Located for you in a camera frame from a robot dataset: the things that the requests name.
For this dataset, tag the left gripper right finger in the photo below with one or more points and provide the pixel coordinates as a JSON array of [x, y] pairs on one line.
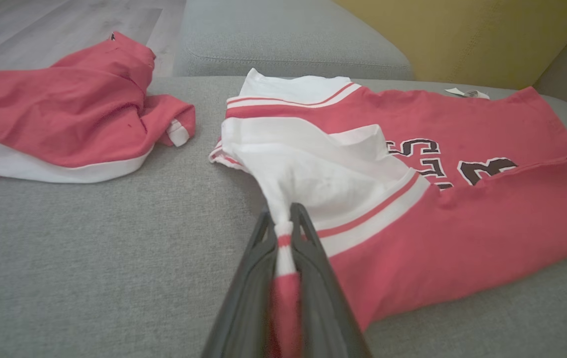
[[325, 308]]

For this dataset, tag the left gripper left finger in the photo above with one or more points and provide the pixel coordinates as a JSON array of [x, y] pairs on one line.
[[243, 308]]

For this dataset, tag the red jersey with white trim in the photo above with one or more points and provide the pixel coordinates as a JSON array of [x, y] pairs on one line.
[[487, 228]]

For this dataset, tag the red shorts with white hem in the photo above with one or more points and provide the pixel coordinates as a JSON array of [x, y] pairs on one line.
[[64, 114]]

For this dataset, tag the grey sofa seat cushion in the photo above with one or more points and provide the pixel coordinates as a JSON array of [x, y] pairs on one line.
[[89, 258]]

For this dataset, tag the grey sofa back cushion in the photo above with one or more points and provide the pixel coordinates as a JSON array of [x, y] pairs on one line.
[[283, 40]]

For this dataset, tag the yellow sofa cushion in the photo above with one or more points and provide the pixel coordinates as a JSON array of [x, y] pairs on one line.
[[472, 40]]

